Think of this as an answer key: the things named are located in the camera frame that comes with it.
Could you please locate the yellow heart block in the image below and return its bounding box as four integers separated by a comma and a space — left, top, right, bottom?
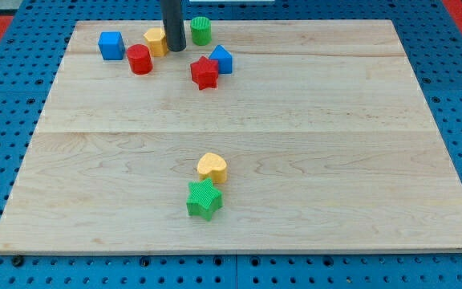
197, 153, 228, 184

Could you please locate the blue triangle block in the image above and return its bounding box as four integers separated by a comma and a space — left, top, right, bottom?
209, 45, 233, 74

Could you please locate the light wooden board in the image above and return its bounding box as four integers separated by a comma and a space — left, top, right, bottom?
0, 20, 462, 255

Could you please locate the blue cube block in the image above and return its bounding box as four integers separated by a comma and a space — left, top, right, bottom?
98, 31, 125, 60

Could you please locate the green cylinder block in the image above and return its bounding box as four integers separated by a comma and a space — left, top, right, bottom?
190, 16, 212, 46

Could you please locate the yellow hexagon block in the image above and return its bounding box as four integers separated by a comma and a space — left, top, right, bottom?
144, 27, 169, 57

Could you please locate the green star block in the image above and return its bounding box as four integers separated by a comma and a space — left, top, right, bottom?
186, 178, 223, 222

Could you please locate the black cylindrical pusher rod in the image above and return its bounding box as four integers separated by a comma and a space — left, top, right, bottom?
160, 0, 186, 52

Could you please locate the red cylinder block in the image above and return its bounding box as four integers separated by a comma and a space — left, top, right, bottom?
126, 44, 153, 75

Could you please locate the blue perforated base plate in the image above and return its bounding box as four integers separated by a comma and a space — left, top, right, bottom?
0, 0, 462, 288

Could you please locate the red star block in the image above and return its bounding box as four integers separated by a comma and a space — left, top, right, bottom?
190, 56, 219, 90

